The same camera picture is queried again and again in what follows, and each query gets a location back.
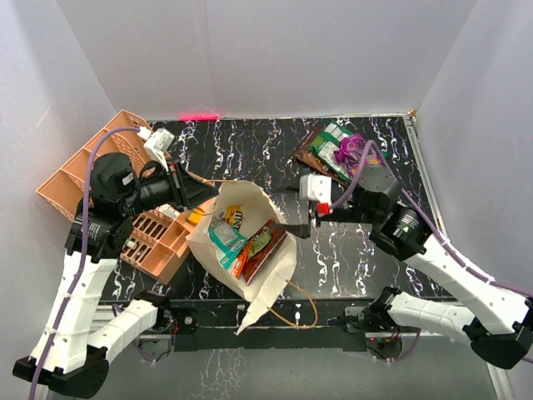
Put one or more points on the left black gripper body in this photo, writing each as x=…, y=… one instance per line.
x=155, y=191

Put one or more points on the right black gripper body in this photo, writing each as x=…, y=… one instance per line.
x=346, y=212

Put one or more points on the brown kettle chips bag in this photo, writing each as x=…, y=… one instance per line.
x=303, y=154

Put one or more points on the purple snack bag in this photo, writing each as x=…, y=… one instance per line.
x=349, y=153

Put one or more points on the brown paper bag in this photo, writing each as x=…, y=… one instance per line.
x=275, y=274

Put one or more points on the green snack bag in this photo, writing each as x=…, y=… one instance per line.
x=326, y=143

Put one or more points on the red snack packet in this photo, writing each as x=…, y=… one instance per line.
x=254, y=264

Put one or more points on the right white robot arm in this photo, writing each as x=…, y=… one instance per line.
x=494, y=321

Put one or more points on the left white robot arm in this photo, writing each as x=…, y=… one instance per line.
x=69, y=358

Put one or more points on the yellow M&M candy bag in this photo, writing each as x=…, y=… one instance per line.
x=234, y=216

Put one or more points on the yellow orange small item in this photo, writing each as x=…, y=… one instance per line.
x=194, y=216

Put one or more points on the green small snack packet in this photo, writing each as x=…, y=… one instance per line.
x=259, y=243

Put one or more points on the teal snack packet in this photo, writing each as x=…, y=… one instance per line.
x=227, y=239

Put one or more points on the pink compartment tray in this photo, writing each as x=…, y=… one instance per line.
x=158, y=243

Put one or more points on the orange snack packet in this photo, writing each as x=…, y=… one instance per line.
x=242, y=258

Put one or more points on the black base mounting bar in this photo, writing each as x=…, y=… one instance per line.
x=212, y=324

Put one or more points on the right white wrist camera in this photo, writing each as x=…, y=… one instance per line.
x=316, y=189

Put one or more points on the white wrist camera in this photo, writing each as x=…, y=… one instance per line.
x=156, y=144
x=316, y=189

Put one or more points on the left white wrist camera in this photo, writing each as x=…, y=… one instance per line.
x=156, y=144

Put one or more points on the aluminium frame rail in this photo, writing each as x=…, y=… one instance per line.
x=450, y=269

